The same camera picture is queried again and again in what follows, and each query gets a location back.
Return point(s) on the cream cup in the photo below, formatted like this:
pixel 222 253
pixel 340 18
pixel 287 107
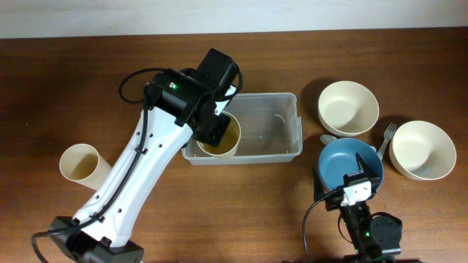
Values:
pixel 229 142
pixel 82 164

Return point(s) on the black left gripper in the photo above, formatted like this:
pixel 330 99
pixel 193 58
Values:
pixel 216 134

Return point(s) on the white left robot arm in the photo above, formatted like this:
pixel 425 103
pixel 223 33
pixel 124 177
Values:
pixel 178 106

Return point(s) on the cream bowl near container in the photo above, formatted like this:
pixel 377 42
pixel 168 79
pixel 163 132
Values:
pixel 347 109

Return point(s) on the cream fork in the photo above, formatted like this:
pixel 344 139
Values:
pixel 388 136

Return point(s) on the clear plastic storage container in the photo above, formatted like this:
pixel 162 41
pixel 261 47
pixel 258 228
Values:
pixel 271 131

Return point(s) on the cream spoon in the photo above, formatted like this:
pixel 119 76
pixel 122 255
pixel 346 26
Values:
pixel 327 139

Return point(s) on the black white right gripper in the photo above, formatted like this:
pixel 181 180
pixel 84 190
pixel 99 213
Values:
pixel 373 180

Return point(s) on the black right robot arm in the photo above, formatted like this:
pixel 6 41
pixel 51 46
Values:
pixel 375 237

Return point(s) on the cream bowl far right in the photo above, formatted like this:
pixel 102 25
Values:
pixel 421 150

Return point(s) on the blue bowl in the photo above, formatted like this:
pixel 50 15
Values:
pixel 338 158

